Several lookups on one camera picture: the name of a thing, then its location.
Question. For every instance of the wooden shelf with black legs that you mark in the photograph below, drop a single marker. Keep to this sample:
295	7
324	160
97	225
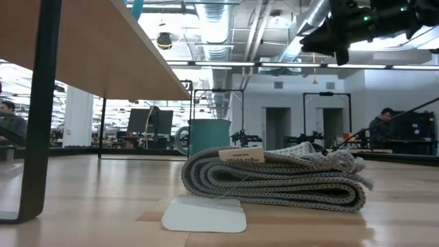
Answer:
103	51

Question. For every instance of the square wall vent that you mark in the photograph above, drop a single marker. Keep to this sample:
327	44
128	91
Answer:
278	85
330	85

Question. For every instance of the silver ventilation duct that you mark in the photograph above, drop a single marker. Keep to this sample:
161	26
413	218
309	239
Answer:
317	15
214	20

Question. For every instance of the grey folded knit towel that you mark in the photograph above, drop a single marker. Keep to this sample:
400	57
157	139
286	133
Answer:
274	185

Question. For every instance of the black monitor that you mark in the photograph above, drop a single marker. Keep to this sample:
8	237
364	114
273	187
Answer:
139	120
164	121

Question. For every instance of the black ceiling dome fixture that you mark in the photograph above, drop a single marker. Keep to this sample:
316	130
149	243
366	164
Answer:
164	40

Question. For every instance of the linear ceiling light strip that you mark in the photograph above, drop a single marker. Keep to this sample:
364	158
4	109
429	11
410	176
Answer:
291	64

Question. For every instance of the black metal station frame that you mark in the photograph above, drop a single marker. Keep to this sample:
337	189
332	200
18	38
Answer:
219	90
326	93

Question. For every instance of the blue mug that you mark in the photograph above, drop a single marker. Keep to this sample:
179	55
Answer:
138	8

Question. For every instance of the person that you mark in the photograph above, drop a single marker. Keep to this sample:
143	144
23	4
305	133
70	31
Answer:
13	125
380	130

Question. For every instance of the black background robot arm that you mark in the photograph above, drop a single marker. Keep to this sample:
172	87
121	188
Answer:
243	139
303	138

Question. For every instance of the yellow hanging pendant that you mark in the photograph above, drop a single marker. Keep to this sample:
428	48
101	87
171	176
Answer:
315	81

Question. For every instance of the white square pillar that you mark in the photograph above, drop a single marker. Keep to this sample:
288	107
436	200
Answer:
77	120

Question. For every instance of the teal mug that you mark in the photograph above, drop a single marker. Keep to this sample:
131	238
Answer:
209	137

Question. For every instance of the white card hang tag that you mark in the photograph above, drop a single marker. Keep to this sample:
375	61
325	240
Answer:
202	216

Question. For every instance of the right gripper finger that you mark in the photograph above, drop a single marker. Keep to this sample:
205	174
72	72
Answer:
324	39

